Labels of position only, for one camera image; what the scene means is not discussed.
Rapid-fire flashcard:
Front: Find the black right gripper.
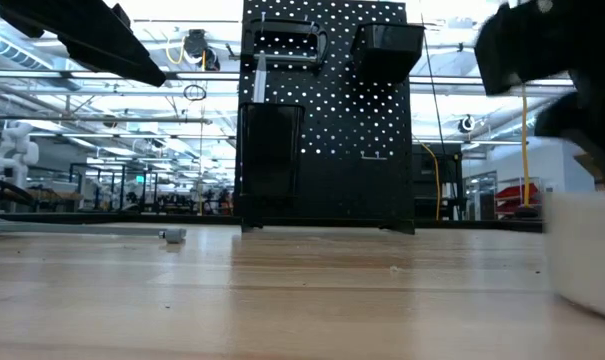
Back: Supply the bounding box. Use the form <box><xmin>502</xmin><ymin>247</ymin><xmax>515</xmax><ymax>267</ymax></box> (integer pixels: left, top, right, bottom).
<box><xmin>474</xmin><ymin>0</ymin><xmax>605</xmax><ymax>189</ymax></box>

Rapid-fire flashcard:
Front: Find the white masking tape roll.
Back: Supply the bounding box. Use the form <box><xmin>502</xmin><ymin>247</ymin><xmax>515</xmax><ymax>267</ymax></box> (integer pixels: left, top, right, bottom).
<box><xmin>542</xmin><ymin>190</ymin><xmax>605</xmax><ymax>323</ymax></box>

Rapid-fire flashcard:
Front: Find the silver utility knife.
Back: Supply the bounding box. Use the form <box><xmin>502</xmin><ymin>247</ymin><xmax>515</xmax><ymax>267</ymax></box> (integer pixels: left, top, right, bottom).
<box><xmin>251</xmin><ymin>51</ymin><xmax>269</xmax><ymax>105</ymax></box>

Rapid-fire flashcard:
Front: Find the black C-clamp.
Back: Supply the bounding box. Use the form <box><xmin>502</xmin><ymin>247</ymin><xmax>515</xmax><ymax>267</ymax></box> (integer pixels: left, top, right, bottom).
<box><xmin>240</xmin><ymin>16</ymin><xmax>331</xmax><ymax>71</ymax></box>

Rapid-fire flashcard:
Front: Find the grey C-clamp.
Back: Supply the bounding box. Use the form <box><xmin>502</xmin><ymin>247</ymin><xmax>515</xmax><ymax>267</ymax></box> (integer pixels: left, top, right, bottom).
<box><xmin>0</xmin><ymin>220</ymin><xmax>189</xmax><ymax>246</ymax></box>

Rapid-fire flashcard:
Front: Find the red storage bin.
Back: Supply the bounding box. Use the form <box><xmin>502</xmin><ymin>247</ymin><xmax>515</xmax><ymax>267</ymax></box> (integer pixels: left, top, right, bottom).
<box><xmin>495</xmin><ymin>181</ymin><xmax>542</xmax><ymax>203</ymax></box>

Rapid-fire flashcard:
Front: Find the black round floor base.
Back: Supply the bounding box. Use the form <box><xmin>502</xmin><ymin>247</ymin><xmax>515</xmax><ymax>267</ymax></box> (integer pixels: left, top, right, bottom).
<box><xmin>512</xmin><ymin>204</ymin><xmax>542</xmax><ymax>220</ymax></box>

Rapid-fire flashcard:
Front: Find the small black ceiling reel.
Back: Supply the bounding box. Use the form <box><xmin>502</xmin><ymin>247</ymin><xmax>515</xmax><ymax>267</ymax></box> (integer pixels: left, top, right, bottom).
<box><xmin>456</xmin><ymin>113</ymin><xmax>479</xmax><ymax>136</ymax></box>

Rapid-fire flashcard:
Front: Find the black cabinet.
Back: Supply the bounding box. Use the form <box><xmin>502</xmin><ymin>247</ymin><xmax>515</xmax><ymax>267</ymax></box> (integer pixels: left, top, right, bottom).
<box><xmin>411</xmin><ymin>143</ymin><xmax>465</xmax><ymax>221</ymax></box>

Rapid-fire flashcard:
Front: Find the tall black pegboard bin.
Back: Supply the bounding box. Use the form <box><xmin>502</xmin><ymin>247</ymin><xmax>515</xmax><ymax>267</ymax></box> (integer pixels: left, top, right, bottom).
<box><xmin>237</xmin><ymin>101</ymin><xmax>306</xmax><ymax>199</ymax></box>

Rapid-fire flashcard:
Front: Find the wide black pegboard bin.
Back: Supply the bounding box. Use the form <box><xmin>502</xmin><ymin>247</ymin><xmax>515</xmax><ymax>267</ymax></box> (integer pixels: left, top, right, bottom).
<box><xmin>350</xmin><ymin>21</ymin><xmax>427</xmax><ymax>84</ymax></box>

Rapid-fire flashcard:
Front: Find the black metal pegboard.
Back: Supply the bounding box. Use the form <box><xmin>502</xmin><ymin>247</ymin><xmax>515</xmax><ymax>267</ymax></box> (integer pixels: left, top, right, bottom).
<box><xmin>233</xmin><ymin>0</ymin><xmax>417</xmax><ymax>236</ymax></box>

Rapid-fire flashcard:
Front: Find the yellow hanging strap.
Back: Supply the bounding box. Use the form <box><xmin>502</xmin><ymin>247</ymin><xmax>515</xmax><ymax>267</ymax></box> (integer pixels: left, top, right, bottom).
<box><xmin>518</xmin><ymin>83</ymin><xmax>532</xmax><ymax>209</ymax></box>

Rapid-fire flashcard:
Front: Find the black hanging cable loop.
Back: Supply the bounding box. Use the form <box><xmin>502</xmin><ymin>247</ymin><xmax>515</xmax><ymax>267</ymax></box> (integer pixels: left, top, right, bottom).
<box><xmin>182</xmin><ymin>83</ymin><xmax>208</xmax><ymax>102</ymax></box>

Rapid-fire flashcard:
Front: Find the black ceiling cable reel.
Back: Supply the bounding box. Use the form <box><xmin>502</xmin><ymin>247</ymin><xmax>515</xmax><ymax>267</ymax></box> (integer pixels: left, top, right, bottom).
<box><xmin>183</xmin><ymin>28</ymin><xmax>222</xmax><ymax>72</ymax></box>

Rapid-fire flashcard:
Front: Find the black aluminium table frame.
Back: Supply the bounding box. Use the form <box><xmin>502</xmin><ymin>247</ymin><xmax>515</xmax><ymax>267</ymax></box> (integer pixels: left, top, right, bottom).
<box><xmin>0</xmin><ymin>211</ymin><xmax>546</xmax><ymax>234</ymax></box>

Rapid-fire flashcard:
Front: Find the curved yellow cable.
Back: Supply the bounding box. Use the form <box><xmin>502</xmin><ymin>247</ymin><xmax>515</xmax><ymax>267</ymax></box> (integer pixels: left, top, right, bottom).
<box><xmin>415</xmin><ymin>140</ymin><xmax>442</xmax><ymax>221</ymax></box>

